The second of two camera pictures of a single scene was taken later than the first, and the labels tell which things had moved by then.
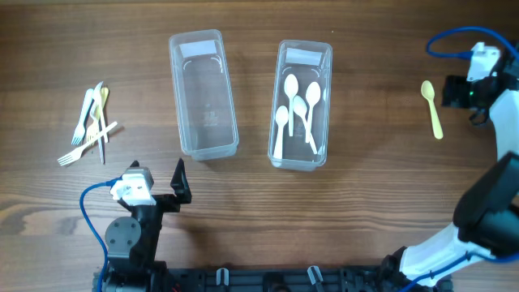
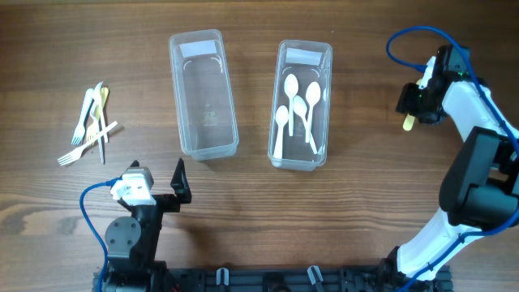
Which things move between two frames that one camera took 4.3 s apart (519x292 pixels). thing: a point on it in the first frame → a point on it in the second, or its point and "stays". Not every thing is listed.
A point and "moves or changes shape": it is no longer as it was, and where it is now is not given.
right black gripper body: x=464 y=94 → x=413 y=101
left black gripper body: x=153 y=214 stays
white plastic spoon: x=312 y=95 stays
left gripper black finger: x=180 y=183 stays
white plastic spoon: x=281 y=117 stays
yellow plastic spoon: x=428 y=92 moves or changes shape
